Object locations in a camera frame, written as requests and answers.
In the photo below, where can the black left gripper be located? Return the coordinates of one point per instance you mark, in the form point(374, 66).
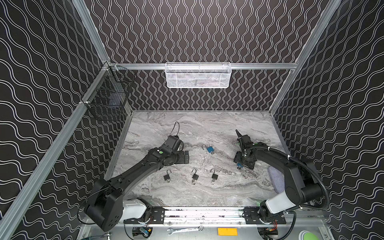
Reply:
point(183, 157)

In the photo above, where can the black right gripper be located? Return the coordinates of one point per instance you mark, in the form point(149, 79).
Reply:
point(243, 147)

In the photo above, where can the blue padlock with key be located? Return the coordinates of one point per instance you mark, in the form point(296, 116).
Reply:
point(209, 149)

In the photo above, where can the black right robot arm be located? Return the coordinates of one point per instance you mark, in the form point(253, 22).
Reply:
point(303, 186)

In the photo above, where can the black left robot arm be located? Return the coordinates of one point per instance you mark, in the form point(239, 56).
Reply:
point(106, 206)

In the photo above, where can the black padlock left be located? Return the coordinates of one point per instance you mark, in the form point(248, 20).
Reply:
point(167, 177)

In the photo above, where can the black padlock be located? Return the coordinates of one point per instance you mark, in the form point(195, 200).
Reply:
point(167, 177)
point(214, 176)
point(195, 177)

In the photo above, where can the black padlock middle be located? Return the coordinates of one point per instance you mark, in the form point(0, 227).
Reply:
point(195, 177)

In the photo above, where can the black padlock right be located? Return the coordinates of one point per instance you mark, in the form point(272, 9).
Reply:
point(214, 176)

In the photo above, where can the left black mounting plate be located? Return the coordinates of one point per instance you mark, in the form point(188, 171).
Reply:
point(153, 215)

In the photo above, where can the black mounting plate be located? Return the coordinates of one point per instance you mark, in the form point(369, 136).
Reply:
point(261, 216)
point(153, 215)

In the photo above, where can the silver combination wrench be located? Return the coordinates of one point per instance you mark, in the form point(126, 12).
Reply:
point(172, 231)

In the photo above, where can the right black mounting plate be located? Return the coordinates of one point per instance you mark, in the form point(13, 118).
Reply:
point(261, 216)

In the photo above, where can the yellow label plate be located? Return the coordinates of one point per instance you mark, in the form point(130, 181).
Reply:
point(227, 232)

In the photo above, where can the green round button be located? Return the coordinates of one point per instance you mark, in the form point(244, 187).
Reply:
point(306, 235)

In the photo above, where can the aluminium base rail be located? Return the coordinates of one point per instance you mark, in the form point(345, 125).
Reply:
point(182, 216)

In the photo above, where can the white wire mesh basket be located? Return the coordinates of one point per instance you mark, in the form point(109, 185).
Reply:
point(194, 75)

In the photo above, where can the black wire mesh basket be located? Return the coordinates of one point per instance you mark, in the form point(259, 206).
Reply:
point(108, 102)

